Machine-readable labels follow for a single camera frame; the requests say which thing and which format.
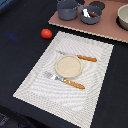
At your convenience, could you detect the fork with wooden handle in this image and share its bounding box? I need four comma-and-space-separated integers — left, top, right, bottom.
44, 71, 85, 89

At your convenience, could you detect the knife with wooden handle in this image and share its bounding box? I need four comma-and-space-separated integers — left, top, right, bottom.
56, 50, 97, 62

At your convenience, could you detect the red tomato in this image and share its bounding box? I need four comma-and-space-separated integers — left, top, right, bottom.
41, 29, 52, 39

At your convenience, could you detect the black round coaster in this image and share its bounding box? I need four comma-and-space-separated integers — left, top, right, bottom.
89, 1, 105, 10

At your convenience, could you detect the beige ceramic bowl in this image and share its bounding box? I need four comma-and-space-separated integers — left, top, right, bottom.
118, 4, 128, 30

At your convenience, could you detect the grey two-handled pot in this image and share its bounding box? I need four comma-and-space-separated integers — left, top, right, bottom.
57, 0, 79, 20

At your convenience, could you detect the red sausage with grill marks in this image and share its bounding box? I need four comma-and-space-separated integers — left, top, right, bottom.
88, 10, 99, 17

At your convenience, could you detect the white fish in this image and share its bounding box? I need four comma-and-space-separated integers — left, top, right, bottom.
83, 9, 90, 18

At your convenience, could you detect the woven beige placemat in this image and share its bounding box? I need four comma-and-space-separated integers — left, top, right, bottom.
13, 31, 113, 128

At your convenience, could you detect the grey frying pan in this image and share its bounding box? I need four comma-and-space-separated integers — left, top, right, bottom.
80, 5, 102, 24

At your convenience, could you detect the round beige plate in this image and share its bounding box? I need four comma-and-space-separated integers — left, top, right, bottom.
55, 55, 83, 78

